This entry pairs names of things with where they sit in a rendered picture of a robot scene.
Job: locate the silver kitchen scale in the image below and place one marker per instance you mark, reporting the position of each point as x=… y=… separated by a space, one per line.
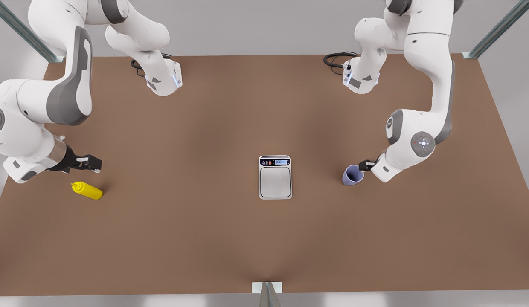
x=275 y=181

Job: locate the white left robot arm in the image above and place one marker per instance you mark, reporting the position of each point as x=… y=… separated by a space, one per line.
x=426 y=64

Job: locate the silver frame post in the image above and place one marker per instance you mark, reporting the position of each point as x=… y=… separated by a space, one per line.
x=499 y=27
x=268 y=293
x=23 y=30

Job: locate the yellow sauce bottle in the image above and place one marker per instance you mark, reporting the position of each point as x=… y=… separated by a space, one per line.
x=88 y=191

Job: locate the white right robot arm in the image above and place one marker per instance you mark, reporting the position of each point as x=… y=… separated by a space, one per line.
x=68 y=85

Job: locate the lavender cup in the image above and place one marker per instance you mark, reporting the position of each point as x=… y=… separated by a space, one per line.
x=352 y=175

